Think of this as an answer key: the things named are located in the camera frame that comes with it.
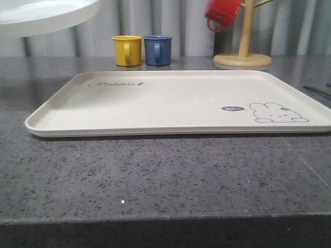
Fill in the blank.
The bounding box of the silver metal fork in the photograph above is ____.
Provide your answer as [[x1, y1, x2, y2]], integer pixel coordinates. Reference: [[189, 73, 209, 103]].
[[303, 86, 331, 97]]

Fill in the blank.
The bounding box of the white round plate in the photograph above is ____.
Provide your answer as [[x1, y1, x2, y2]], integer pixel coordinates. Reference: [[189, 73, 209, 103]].
[[1, 1, 101, 37]]

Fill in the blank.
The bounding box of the beige rabbit serving tray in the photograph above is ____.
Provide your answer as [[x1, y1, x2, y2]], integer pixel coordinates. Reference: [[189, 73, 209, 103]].
[[25, 70, 330, 137]]

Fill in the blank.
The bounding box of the blue enamel mug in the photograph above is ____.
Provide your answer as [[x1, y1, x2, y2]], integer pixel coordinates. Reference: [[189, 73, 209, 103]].
[[144, 35, 172, 66]]

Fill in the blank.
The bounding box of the yellow enamel mug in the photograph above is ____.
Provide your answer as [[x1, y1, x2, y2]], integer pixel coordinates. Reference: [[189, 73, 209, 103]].
[[112, 35, 142, 67]]

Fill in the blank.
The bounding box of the wooden mug tree stand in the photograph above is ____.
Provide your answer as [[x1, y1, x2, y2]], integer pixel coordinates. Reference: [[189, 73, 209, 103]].
[[213, 0, 272, 67]]

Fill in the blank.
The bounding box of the red enamel mug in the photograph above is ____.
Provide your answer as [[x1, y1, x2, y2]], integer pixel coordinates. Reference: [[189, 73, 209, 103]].
[[204, 0, 241, 33]]

